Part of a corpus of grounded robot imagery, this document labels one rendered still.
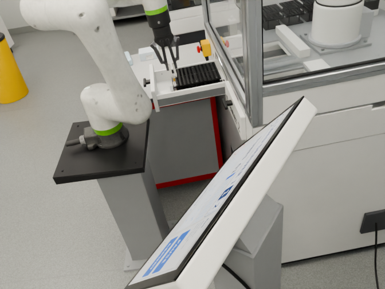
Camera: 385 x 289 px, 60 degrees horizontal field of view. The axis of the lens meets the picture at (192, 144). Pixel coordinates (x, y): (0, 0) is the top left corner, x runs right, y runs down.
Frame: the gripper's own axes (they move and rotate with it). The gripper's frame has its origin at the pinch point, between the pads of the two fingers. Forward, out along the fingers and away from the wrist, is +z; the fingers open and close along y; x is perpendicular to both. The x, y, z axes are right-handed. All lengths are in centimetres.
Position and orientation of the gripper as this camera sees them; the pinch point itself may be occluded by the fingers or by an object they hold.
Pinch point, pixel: (172, 69)
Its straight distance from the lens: 154.6
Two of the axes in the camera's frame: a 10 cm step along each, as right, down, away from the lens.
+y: -9.7, 2.2, 0.5
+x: 1.0, 6.1, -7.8
